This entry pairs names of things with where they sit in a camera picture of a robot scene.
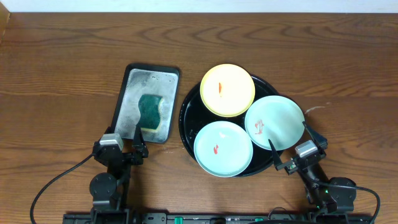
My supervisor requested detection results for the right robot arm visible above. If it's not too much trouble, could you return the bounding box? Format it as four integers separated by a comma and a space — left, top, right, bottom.
268, 122, 356, 223

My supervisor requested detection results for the light green plate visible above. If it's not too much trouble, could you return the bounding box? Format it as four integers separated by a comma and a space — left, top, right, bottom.
193, 121, 254, 177
244, 95, 305, 151

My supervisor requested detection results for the yellow plate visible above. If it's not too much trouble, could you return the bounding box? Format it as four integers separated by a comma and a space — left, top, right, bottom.
200, 64, 256, 118

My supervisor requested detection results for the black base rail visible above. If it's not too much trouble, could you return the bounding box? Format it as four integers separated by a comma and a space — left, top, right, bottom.
62, 212, 374, 224

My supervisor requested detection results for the green yellow sponge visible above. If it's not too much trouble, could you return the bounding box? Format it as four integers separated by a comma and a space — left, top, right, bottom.
138, 94, 162, 129

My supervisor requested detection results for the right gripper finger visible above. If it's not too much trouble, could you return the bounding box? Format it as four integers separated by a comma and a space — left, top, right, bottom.
302, 121, 327, 146
268, 139, 282, 170

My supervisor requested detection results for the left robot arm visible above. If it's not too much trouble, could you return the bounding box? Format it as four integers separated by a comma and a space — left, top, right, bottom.
90, 126, 149, 224

